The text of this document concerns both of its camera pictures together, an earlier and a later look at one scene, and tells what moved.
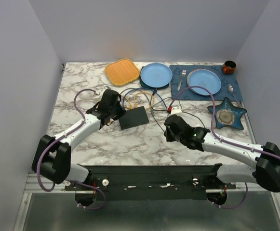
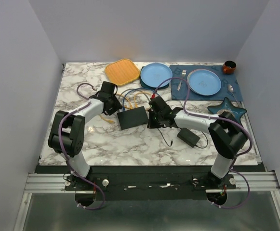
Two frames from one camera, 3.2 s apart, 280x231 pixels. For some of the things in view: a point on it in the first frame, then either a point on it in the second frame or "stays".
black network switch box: (133, 118) stays
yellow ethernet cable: (134, 100) stays
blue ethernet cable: (142, 87) stays
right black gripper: (167, 136) → (151, 124)
